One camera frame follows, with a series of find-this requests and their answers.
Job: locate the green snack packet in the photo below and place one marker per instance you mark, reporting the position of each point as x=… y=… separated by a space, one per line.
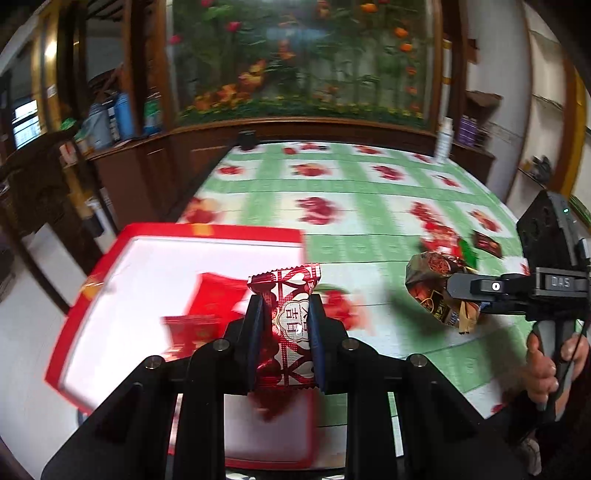
x=467 y=253

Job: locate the red white-flower snack packet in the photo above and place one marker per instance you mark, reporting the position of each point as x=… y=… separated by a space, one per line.
x=438 y=235

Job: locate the large red snack packet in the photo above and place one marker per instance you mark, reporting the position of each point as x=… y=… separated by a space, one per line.
x=217 y=290

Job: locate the reddish brown snack packet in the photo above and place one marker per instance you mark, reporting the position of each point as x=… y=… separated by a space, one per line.
x=429 y=281

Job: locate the red box with white inside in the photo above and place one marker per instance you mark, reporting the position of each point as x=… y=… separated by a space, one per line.
x=152 y=258

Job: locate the dark tool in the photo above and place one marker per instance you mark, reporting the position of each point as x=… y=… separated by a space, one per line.
x=541 y=168

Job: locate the green bottle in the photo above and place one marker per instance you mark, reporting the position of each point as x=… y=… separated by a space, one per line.
x=152 y=113

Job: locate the blue bottle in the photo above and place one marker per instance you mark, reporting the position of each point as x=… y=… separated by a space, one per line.
x=123 y=115

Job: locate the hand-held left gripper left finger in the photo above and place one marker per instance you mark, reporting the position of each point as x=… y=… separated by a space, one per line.
x=255 y=332

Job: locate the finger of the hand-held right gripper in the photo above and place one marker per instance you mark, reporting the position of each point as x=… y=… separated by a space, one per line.
x=480 y=286

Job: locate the red white lattice snack packet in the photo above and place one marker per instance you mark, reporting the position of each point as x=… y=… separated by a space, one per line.
x=288 y=318

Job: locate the person's right hand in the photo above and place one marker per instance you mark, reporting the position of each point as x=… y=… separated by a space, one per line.
x=540 y=369

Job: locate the green leaf-shaped object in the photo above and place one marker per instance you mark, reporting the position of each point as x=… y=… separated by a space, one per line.
x=581 y=204

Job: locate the purple bottle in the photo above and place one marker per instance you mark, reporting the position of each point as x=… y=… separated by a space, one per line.
x=473 y=131
x=463 y=130

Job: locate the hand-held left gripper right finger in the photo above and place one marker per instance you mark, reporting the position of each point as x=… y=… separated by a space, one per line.
x=316 y=337

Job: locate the artificial flower glass display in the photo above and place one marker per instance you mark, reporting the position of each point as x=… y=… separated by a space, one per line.
x=300 y=55

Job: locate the green fruit-print tablecloth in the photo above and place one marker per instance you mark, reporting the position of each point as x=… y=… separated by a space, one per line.
x=369 y=207

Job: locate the dark brown snack packet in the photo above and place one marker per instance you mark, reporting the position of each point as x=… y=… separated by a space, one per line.
x=489 y=243

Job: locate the grey-blue bag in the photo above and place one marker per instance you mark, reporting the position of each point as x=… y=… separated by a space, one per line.
x=99 y=124

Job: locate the white spray bottle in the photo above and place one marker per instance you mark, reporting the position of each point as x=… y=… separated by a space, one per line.
x=443 y=138

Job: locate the small black object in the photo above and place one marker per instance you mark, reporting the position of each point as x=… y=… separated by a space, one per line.
x=247 y=138

